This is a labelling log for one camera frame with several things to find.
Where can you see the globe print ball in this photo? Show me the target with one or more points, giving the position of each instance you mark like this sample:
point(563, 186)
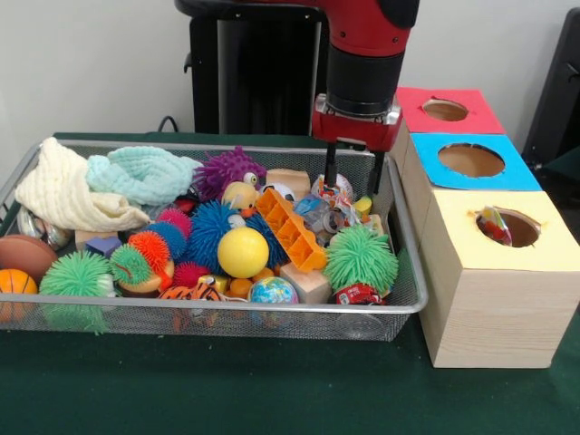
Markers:
point(273, 291)

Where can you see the dark green tablecloth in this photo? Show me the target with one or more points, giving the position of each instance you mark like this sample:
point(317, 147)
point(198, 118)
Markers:
point(272, 394)

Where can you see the wooden three-hole box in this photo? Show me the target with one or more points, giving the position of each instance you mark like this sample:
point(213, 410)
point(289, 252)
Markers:
point(498, 317)

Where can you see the yellow ball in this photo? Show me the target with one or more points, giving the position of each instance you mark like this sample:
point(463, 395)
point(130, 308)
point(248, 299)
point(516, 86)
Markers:
point(243, 253)

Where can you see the brown toy football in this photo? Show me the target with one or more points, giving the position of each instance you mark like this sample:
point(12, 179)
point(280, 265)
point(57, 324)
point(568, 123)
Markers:
point(25, 256)

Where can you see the mint knitted cloth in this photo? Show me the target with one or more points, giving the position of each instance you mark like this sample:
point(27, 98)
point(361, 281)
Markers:
point(140, 174)

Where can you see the purple spiky toy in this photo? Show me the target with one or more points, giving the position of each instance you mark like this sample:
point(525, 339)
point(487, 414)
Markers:
point(222, 170)

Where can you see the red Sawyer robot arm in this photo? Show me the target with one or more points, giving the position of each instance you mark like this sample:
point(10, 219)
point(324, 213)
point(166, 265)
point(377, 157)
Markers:
point(362, 68)

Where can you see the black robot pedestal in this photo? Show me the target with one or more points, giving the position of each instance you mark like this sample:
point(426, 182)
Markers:
point(254, 68)

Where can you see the green spiky ball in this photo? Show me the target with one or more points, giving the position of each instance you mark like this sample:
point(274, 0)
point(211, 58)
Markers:
point(360, 258)
point(77, 276)

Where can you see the orange plastic block tray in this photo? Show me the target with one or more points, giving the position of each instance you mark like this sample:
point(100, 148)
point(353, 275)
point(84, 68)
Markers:
point(290, 231)

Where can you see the small orange basketball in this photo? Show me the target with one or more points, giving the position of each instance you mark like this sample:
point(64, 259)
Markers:
point(16, 282)

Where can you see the cream knitted cloth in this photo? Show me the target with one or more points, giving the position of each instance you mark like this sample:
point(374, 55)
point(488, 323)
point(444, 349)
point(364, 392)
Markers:
point(59, 190)

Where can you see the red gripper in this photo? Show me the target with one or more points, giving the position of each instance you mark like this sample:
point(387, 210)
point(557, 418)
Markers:
point(353, 133)

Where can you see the silver mesh bin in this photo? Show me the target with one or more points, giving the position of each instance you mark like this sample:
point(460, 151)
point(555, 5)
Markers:
point(272, 324)

